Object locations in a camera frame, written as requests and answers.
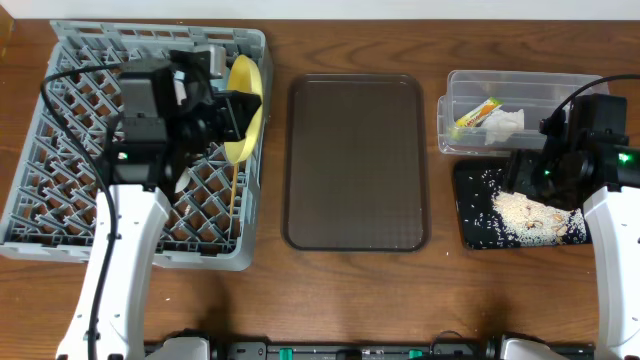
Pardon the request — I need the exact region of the yellow round plate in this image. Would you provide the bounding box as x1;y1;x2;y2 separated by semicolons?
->
224;55;264;165

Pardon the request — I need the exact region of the white paper napkin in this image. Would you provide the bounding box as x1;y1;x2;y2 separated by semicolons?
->
481;109;525;145

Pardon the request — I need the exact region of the white paper cup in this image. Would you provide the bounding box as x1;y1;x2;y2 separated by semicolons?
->
174;168;191;193

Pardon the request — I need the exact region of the green orange snack wrapper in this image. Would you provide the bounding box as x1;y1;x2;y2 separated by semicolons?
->
455;97;503;128

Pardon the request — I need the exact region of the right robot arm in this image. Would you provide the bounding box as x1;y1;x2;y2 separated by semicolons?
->
502;93;639;359

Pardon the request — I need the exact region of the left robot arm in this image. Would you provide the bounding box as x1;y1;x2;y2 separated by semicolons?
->
56;48;265;359

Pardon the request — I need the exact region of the spilled rice pile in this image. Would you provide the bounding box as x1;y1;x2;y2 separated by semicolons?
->
462;169;587;249

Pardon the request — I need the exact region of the black plastic bin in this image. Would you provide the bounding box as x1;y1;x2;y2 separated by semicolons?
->
451;158;594;251

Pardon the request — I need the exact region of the clear plastic bin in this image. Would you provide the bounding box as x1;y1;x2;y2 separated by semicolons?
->
437;70;599;157

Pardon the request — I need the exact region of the dark brown serving tray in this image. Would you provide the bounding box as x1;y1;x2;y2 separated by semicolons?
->
281;74;430;253

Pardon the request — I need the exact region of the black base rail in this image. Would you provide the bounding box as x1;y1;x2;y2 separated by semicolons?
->
208;338;498;360

